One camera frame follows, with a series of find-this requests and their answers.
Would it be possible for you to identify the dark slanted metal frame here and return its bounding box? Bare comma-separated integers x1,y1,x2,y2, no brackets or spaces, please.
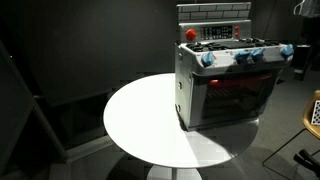
0,39,69,163

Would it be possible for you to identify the grey toy stove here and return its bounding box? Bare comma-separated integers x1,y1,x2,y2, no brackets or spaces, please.
174,2,295,132

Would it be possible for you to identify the black clamp object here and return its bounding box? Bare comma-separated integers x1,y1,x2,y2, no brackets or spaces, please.
292,148,320,175

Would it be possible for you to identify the dark low shelf unit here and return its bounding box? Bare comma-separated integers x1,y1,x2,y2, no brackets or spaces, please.
33,87,116,161

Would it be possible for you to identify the red oven door handle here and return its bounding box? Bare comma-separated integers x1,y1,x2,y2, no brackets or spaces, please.
208,73,273,88

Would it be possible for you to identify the blue stove knob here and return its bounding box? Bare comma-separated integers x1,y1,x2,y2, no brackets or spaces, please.
200,51,218,68
280,43,295,60
250,48,266,62
234,50,253,65

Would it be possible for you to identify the black box on floor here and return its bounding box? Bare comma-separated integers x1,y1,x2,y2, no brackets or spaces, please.
292,44,313,82

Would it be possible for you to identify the white hanging object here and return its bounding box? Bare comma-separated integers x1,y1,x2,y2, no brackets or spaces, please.
292,0,320,18

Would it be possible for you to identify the round white pedestal table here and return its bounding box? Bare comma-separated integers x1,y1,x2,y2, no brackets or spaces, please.
102,72,260,180

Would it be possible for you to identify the black white checkerboard card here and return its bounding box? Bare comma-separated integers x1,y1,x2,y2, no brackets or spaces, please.
311,99,320,126

